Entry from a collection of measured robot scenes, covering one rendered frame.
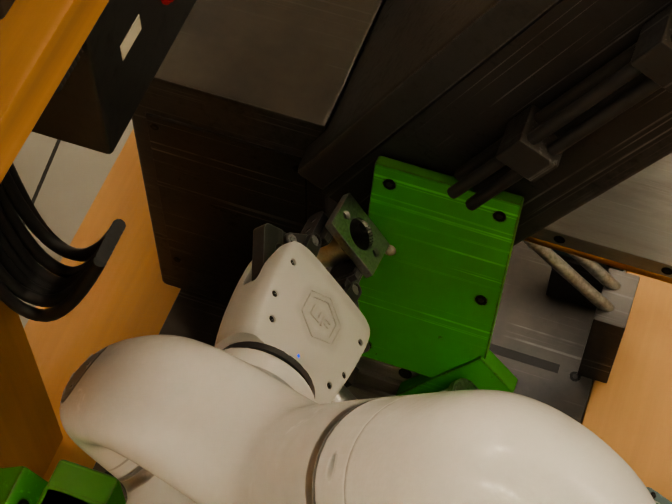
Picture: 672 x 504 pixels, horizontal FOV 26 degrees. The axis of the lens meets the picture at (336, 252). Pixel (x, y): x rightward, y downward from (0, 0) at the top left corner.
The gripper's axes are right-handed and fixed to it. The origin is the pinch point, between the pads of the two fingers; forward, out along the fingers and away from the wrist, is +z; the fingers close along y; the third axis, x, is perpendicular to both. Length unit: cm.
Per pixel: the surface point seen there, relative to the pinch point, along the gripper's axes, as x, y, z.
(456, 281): -5.3, -8.1, 2.8
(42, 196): 127, -16, 96
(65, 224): 123, -21, 92
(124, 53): -3.3, 23.4, -8.0
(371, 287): 1.9, -5.9, 2.8
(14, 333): 26.5, 7.8, -7.4
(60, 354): 43.2, -3.3, 7.8
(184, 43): 8.6, 16.9, 11.9
